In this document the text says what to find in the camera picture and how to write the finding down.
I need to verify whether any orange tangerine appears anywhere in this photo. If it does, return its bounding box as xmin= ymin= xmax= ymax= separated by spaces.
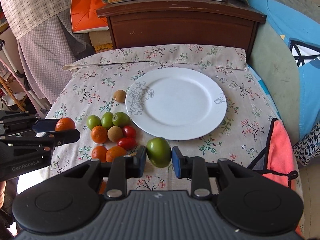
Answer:
xmin=105 ymin=146 xmax=127 ymax=163
xmin=55 ymin=117 xmax=75 ymax=131
xmin=91 ymin=126 xmax=108 ymax=144
xmin=99 ymin=180 xmax=106 ymax=194
xmin=91 ymin=145 xmax=107 ymax=163

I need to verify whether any red cherry tomato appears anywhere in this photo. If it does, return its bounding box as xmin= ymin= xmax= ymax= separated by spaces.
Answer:
xmin=117 ymin=137 xmax=137 ymax=151
xmin=122 ymin=125 xmax=137 ymax=139

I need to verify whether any brown longan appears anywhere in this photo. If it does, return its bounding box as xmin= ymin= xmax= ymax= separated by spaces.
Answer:
xmin=107 ymin=126 xmax=123 ymax=142

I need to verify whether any orange tangerine bottom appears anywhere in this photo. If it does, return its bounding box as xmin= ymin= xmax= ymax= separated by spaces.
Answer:
xmin=99 ymin=180 xmax=106 ymax=194

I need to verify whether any pink metal rack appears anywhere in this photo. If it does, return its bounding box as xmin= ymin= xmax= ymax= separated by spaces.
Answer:
xmin=1 ymin=39 xmax=48 ymax=118

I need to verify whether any white plate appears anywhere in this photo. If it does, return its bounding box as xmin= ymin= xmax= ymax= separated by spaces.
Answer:
xmin=125 ymin=67 xmax=227 ymax=141

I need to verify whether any lone brown kiwi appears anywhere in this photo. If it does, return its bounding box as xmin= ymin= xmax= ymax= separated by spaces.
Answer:
xmin=113 ymin=90 xmax=126 ymax=103

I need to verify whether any cardboard box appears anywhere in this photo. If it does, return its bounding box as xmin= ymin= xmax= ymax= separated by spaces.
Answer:
xmin=89 ymin=30 xmax=113 ymax=53

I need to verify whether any purple checkered cloth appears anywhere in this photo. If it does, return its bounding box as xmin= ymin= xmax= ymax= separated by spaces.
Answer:
xmin=1 ymin=0 xmax=95 ymax=103

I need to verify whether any houndstooth pillow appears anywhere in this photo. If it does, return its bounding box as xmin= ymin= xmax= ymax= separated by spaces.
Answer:
xmin=293 ymin=122 xmax=320 ymax=166

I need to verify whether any dark wooden cabinet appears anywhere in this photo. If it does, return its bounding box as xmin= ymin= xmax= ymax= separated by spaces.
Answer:
xmin=97 ymin=0 xmax=266 ymax=56

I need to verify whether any green sofa cushion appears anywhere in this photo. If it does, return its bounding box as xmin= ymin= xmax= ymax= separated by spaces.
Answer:
xmin=248 ymin=23 xmax=300 ymax=145

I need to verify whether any blue cushion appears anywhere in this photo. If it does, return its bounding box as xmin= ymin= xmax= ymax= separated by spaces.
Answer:
xmin=238 ymin=0 xmax=319 ymax=141

